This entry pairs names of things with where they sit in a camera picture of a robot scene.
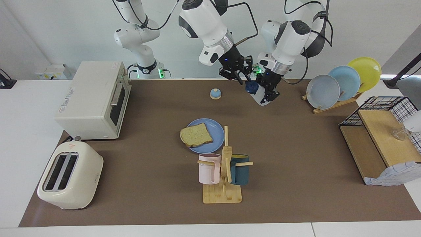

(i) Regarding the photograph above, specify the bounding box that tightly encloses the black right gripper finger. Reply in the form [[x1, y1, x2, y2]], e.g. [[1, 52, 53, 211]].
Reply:
[[219, 67, 243, 85], [244, 56, 254, 81]]

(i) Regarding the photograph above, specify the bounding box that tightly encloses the squeeze bottle with navy cap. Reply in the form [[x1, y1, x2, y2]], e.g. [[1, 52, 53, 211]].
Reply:
[[245, 81, 273, 106]]

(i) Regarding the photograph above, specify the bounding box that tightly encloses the slice of toast bread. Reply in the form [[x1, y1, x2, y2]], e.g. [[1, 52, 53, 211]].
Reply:
[[180, 123, 213, 147]]

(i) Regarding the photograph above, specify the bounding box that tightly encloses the grey plate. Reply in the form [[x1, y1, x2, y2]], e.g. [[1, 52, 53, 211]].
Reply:
[[306, 75, 340, 110]]

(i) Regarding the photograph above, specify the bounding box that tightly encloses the wooden plate rack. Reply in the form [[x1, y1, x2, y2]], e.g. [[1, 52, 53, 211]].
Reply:
[[302, 91, 364, 114]]

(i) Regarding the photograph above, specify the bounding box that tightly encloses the blue round plate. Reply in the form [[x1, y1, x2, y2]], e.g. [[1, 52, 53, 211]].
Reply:
[[186, 118, 225, 154]]

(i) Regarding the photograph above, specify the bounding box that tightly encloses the light blue plate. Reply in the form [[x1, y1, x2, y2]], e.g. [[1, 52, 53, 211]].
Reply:
[[328, 66, 361, 101]]

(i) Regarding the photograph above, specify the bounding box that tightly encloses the yellow plate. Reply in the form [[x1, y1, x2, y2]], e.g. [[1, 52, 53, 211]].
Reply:
[[347, 57, 382, 93]]

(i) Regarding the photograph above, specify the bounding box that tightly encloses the dark teal mug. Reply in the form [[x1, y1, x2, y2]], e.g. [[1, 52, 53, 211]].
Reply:
[[229, 154, 250, 185]]

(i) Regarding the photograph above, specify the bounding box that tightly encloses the pink mug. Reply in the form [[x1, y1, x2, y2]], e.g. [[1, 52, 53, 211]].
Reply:
[[198, 153, 222, 185]]

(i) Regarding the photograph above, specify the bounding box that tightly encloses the wooden mug tree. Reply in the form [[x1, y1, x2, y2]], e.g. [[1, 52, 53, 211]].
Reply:
[[197, 125, 254, 204]]

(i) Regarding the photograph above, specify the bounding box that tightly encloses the clear glass cup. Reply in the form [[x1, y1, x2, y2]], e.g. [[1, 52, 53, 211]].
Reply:
[[391, 127, 408, 141]]

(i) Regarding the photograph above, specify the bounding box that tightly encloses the white toaster oven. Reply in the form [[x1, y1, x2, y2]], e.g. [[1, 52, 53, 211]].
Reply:
[[54, 61, 132, 140]]

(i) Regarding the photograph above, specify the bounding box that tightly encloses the checked white cloth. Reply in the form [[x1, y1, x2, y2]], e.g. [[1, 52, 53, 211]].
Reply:
[[364, 161, 421, 187]]

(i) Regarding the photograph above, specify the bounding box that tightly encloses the brown table mat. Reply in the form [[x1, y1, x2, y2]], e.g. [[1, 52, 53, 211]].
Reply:
[[19, 78, 421, 227]]

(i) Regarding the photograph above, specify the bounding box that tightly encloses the cream two-slot toaster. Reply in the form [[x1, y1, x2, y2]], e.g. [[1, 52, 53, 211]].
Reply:
[[37, 141, 104, 210]]

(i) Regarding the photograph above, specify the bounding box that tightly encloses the black stand base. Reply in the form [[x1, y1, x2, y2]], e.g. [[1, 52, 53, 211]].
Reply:
[[0, 68, 17, 89]]

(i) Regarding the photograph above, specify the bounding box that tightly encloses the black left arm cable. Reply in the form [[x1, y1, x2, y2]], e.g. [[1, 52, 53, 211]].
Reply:
[[282, 0, 333, 85]]

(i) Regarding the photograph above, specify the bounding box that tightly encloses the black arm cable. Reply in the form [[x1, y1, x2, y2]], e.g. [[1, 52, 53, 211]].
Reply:
[[282, 0, 333, 85], [227, 2, 259, 46]]

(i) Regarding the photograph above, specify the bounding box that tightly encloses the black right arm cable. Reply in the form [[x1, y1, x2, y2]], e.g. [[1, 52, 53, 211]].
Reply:
[[227, 2, 259, 46]]

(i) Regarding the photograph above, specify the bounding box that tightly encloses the wooden shelf with wire basket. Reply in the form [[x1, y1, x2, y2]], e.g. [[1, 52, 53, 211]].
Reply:
[[339, 96, 421, 185]]

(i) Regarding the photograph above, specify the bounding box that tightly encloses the black camera stand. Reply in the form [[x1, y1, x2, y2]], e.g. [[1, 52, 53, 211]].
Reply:
[[383, 53, 421, 89]]

